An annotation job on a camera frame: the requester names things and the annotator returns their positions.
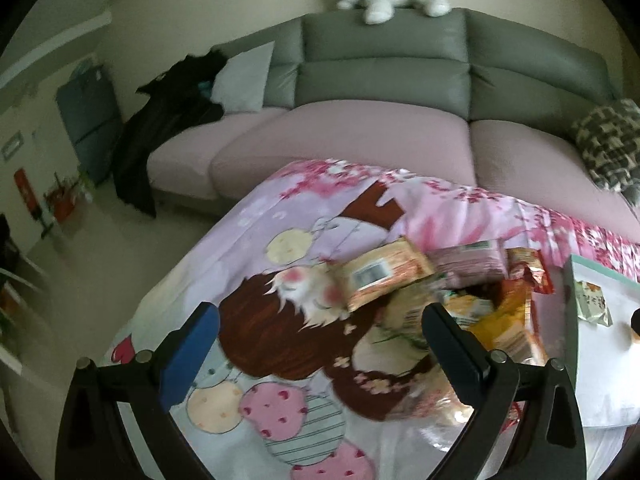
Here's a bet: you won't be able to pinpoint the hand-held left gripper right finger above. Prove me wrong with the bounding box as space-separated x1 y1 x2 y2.
421 302 587 480

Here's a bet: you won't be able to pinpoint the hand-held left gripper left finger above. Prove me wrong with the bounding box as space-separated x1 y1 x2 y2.
55 301 221 480

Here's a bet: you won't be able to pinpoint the green rice cracker packet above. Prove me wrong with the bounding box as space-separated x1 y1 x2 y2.
377 282 446 356

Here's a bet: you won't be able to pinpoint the yellow orange snack packet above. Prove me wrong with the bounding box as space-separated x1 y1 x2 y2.
470 280 548 366

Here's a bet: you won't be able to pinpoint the white box with teal rim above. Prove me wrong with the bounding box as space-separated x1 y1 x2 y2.
562 254 640 431

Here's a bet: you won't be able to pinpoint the beige packet with orange picture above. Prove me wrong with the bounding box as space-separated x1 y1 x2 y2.
574 280 613 328

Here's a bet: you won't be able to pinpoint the pink snack packet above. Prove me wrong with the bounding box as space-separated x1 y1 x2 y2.
427 240 511 288

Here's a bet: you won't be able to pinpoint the beige orange snack packet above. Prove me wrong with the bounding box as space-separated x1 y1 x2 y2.
332 237 436 313

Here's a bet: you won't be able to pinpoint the red snack packet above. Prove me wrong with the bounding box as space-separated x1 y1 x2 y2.
505 247 556 296

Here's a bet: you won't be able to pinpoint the pink printed blanket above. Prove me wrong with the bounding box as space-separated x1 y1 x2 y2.
95 157 640 480

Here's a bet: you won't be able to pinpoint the black white patterned pillow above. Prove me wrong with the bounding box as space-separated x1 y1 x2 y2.
570 99 640 193

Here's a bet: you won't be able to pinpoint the red plant pot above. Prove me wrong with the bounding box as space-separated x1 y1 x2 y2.
44 172 96 226

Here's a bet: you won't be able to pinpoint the black clothes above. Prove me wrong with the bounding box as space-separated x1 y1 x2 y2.
111 52 228 218

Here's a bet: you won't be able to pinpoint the red fire extinguisher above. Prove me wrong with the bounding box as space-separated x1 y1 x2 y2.
14 167 41 221

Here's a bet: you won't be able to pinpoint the grey sofa with pink cover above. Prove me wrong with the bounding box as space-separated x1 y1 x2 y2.
112 7 640 221

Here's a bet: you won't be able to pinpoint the blue cabinet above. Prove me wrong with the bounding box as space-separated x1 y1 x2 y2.
55 62 123 186

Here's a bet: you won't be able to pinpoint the light grey pillow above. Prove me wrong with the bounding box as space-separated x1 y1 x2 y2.
210 40 277 113

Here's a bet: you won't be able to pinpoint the wall plate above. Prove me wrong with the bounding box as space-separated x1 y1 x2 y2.
0 130 23 161

